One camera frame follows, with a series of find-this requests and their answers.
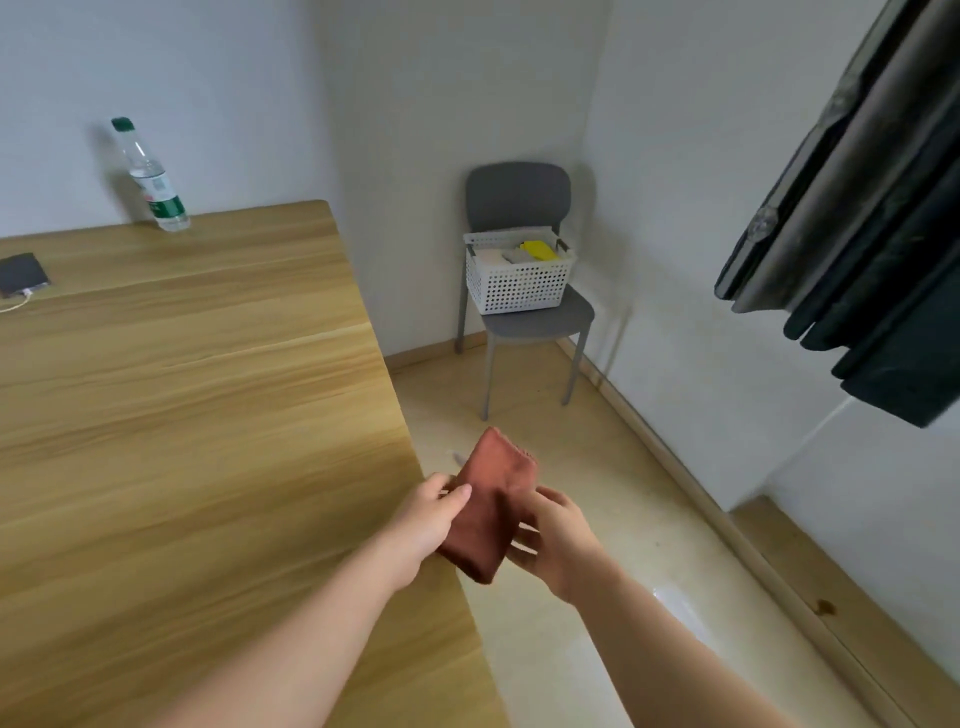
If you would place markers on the grey chair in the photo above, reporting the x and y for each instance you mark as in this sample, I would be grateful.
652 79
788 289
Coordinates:
517 195

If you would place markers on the wooden table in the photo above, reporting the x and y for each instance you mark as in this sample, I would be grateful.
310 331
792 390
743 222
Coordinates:
187 450

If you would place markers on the small white towel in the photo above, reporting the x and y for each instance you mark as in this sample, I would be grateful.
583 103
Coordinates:
489 257

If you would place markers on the grey smartphone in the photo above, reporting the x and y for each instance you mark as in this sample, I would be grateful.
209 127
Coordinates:
22 274

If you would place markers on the lilac dotted white cloth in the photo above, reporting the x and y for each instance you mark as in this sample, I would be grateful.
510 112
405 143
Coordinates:
515 256

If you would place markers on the person's right forearm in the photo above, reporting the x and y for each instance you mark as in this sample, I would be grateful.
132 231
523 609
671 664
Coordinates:
667 660

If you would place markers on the clear green-label water bottle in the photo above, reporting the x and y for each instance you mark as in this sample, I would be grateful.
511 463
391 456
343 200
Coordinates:
154 180

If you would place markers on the yellow cloth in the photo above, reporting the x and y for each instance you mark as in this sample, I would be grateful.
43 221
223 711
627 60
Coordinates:
540 250

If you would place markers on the person's left hand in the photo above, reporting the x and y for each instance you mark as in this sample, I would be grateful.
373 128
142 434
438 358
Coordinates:
424 525

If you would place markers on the white plastic basket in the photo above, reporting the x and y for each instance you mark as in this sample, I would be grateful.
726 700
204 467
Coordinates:
517 285

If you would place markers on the person's left forearm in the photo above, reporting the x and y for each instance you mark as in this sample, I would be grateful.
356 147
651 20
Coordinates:
285 660

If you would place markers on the person's right hand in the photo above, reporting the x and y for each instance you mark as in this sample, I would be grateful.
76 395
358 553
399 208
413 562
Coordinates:
562 547

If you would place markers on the dark grey curtain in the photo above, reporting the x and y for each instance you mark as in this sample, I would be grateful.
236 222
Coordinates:
862 225

